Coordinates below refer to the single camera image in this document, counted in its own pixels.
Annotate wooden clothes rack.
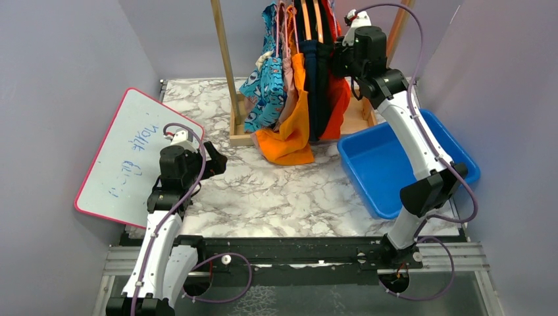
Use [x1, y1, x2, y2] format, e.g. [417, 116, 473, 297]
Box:
[210, 0, 417, 147]

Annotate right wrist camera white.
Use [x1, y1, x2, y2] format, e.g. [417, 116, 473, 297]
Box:
[342, 9, 372, 47]

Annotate red-orange shorts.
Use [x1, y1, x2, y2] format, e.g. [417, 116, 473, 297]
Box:
[318, 1, 351, 140]

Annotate orange shorts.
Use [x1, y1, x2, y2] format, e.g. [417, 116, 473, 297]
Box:
[254, 4, 316, 167]

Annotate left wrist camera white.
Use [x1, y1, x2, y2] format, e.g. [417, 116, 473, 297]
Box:
[164, 129, 199, 153]

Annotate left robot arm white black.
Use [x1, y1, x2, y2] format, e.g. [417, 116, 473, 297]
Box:
[105, 142, 228, 315]

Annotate black mounting rail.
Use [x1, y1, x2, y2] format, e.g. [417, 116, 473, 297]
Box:
[117, 233, 437, 289]

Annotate whiteboard with pink frame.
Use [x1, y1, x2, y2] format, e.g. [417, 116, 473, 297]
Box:
[74, 88, 205, 228]

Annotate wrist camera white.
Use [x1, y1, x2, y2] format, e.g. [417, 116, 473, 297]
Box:
[164, 129, 199, 153]
[342, 9, 372, 47]

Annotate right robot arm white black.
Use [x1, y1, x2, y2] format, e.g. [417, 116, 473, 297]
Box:
[333, 25, 468, 268]

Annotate pink hanger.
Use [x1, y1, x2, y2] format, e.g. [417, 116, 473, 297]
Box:
[276, 1, 299, 61]

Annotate orange hanger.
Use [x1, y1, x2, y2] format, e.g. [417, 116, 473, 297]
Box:
[301, 0, 324, 43]

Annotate pink beige shorts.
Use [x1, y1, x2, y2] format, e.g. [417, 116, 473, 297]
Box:
[243, 0, 299, 134]

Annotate navy shorts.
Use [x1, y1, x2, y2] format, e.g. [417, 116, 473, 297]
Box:
[294, 1, 318, 142]

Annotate black shorts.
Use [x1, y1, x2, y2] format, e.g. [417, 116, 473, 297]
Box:
[316, 42, 330, 139]

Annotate blue plastic bin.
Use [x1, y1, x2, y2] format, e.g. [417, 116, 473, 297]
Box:
[336, 109, 481, 221]

